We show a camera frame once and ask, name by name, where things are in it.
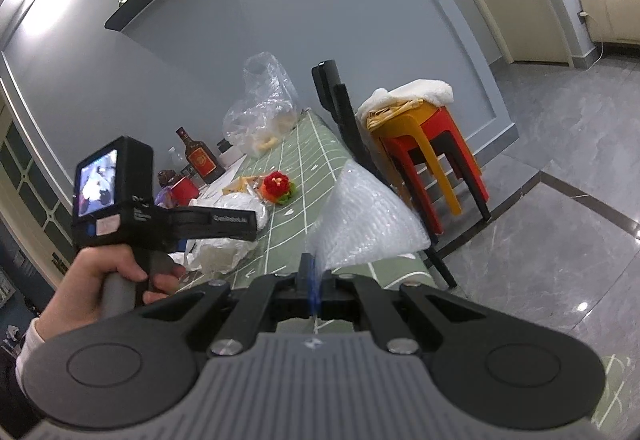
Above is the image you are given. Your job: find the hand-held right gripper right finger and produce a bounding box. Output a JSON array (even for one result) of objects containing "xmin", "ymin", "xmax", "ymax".
[{"xmin": 315, "ymin": 270, "xmax": 490, "ymax": 357}]

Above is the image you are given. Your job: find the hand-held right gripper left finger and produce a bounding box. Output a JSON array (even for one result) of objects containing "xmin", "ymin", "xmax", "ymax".
[{"xmin": 127, "ymin": 254, "xmax": 316, "ymax": 358}]

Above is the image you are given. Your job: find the bubble wrap sheet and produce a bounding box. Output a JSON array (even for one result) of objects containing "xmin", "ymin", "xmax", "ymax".
[{"xmin": 312, "ymin": 159, "xmax": 433, "ymax": 271}]

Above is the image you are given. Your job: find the person's left hand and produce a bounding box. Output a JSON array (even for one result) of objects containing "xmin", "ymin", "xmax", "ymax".
[{"xmin": 37, "ymin": 247, "xmax": 187, "ymax": 342}]

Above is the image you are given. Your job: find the red mug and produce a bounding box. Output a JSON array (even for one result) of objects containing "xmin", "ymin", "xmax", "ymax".
[{"xmin": 170, "ymin": 177, "xmax": 200, "ymax": 205}]

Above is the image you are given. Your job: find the clear water bottle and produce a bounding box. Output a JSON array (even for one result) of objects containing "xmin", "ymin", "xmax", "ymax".
[{"xmin": 167, "ymin": 147, "xmax": 188, "ymax": 176}]

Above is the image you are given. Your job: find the brown liquor bottle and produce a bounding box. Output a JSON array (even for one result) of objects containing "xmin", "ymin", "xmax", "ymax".
[{"xmin": 175, "ymin": 127, "xmax": 226, "ymax": 185}]

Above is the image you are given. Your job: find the white printed table runner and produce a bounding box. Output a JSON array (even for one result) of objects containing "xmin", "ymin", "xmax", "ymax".
[{"xmin": 197, "ymin": 154, "xmax": 251, "ymax": 201}]

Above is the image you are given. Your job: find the red knitted flower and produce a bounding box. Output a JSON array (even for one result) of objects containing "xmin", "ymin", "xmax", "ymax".
[{"xmin": 259, "ymin": 171, "xmax": 297, "ymax": 206}]

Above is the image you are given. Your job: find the white condiment holder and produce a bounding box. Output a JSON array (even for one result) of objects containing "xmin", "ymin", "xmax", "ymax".
[{"xmin": 218, "ymin": 147, "xmax": 247, "ymax": 167}]

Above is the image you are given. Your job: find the glass panel door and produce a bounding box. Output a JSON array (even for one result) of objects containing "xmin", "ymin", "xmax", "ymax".
[{"xmin": 0, "ymin": 85, "xmax": 76, "ymax": 291}]

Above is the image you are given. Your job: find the clear plastic bag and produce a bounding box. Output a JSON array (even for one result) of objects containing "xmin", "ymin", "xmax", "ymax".
[{"xmin": 222, "ymin": 51, "xmax": 301, "ymax": 158}]

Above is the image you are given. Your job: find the black plastic stool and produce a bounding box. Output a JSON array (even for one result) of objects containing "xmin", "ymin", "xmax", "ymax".
[{"xmin": 440, "ymin": 155, "xmax": 493, "ymax": 223}]

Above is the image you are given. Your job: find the red plastic stool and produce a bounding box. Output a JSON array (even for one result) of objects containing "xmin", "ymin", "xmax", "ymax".
[{"xmin": 382, "ymin": 108, "xmax": 490, "ymax": 235}]

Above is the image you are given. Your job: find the white fluffy cloth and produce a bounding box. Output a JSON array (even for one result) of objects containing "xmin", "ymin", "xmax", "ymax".
[{"xmin": 356, "ymin": 79, "xmax": 455, "ymax": 118}]

